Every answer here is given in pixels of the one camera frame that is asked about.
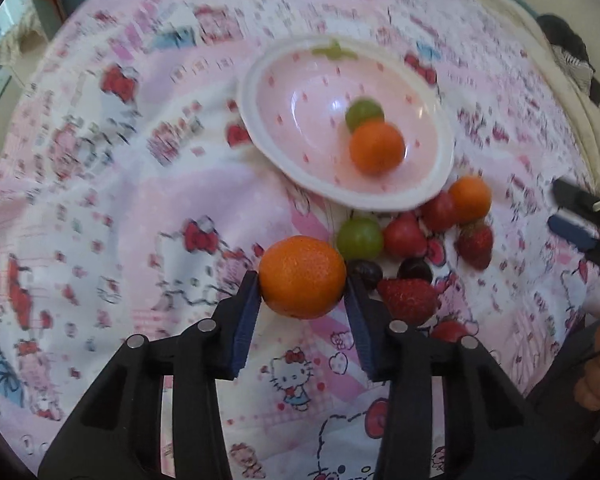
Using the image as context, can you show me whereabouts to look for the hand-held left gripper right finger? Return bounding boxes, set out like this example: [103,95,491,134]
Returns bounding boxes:
[344,275,553,480]

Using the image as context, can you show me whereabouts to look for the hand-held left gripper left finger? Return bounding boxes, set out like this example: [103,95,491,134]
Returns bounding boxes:
[37,270,263,480]

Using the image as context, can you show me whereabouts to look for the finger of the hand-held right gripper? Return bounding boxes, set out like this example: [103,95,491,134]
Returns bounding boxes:
[551,178,600,235]
[547,215,600,278]

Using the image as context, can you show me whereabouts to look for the dark purple grape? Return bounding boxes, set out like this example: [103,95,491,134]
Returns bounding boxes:
[397,257,434,283]
[346,259,384,291]

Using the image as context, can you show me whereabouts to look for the red strawberry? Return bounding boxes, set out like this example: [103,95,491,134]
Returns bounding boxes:
[376,277,443,327]
[455,221,495,271]

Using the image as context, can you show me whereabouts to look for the orange mandarin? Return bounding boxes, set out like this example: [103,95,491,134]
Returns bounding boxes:
[258,235,348,321]
[349,121,407,176]
[448,176,493,225]

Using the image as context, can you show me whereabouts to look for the green grape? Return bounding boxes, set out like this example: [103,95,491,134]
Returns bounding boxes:
[336,216,385,261]
[345,98,385,132]

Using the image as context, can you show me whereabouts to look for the red cherry tomato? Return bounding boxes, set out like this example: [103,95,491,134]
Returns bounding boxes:
[431,320,471,343]
[420,190,458,233]
[383,212,428,260]

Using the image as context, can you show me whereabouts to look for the pink strawberry-shaped bowl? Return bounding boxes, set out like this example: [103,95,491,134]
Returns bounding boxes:
[237,36,456,212]

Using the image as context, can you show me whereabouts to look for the dark cloth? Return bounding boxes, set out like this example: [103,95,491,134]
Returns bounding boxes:
[536,14,600,107]

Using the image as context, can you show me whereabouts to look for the pink cartoon printed blanket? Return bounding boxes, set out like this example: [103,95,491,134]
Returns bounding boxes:
[0,0,600,480]

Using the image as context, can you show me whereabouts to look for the beige fringed cloth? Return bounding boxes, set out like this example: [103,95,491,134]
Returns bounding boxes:
[0,9,48,67]

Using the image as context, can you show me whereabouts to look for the thin black cable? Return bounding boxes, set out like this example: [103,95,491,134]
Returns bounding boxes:
[572,341,600,368]

